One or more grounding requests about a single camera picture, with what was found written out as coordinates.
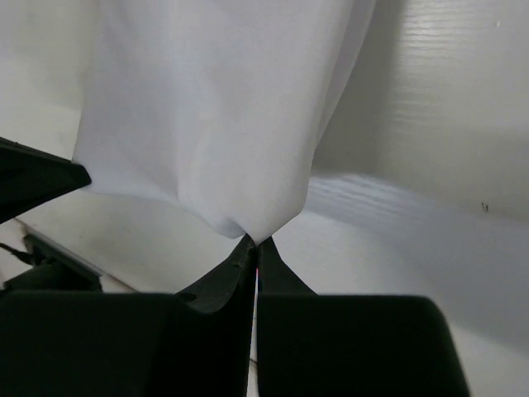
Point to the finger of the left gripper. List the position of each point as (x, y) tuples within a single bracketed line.
[(30, 178)]

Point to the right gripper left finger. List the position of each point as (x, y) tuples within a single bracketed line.
[(195, 342)]

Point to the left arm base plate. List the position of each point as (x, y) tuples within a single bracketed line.
[(50, 269)]

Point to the white t shirt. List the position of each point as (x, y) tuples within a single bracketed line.
[(216, 106)]

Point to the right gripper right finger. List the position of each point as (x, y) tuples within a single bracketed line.
[(311, 344)]

